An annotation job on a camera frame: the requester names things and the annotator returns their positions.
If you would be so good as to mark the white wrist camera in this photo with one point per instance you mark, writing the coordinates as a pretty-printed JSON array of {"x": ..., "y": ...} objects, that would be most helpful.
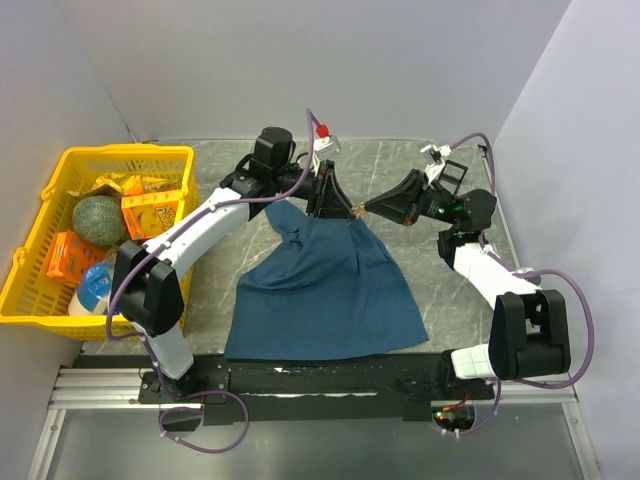
[
  {"x": 326, "y": 147},
  {"x": 437, "y": 156}
]

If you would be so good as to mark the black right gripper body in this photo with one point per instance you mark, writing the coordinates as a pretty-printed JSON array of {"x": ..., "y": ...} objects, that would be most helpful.
[{"x": 434, "y": 203}]

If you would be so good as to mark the blue t-shirt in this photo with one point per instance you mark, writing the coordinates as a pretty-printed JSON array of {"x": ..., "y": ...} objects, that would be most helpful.
[{"x": 329, "y": 291}]

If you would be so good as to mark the aluminium frame rail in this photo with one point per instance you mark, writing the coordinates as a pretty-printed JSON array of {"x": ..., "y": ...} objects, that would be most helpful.
[{"x": 122, "y": 388}]

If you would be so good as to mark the orange cracker box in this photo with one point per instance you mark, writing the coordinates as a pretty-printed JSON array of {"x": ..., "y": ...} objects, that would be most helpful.
[{"x": 149, "y": 215}]

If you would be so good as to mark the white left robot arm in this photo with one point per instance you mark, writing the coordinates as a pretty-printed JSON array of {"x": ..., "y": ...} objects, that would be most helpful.
[{"x": 146, "y": 283}]

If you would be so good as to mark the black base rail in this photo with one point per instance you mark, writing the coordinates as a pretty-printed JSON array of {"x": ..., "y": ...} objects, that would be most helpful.
[{"x": 405, "y": 386}]

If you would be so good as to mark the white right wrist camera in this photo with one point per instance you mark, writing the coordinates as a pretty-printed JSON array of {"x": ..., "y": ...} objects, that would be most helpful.
[{"x": 437, "y": 156}]

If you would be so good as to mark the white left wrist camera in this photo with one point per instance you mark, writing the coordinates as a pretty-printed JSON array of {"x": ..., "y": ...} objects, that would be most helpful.
[{"x": 326, "y": 147}]

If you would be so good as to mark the green melon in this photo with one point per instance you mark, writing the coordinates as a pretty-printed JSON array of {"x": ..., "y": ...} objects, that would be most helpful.
[{"x": 99, "y": 221}]

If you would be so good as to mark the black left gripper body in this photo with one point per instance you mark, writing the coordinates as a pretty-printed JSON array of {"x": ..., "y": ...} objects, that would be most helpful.
[{"x": 312, "y": 190}]

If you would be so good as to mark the yellow snack bag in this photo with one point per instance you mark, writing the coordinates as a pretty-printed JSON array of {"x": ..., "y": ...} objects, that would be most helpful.
[{"x": 118, "y": 185}]

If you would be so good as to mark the yellow plastic basket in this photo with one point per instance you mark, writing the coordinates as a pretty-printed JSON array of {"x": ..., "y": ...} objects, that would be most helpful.
[{"x": 29, "y": 297}]

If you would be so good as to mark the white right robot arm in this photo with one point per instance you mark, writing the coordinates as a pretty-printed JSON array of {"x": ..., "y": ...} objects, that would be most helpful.
[{"x": 529, "y": 332}]

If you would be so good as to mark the white blue bottle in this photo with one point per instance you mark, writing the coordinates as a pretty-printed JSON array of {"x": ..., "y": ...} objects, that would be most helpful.
[{"x": 93, "y": 293}]

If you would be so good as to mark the orange snack box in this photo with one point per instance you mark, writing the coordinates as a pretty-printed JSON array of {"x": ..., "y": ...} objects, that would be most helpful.
[{"x": 71, "y": 258}]

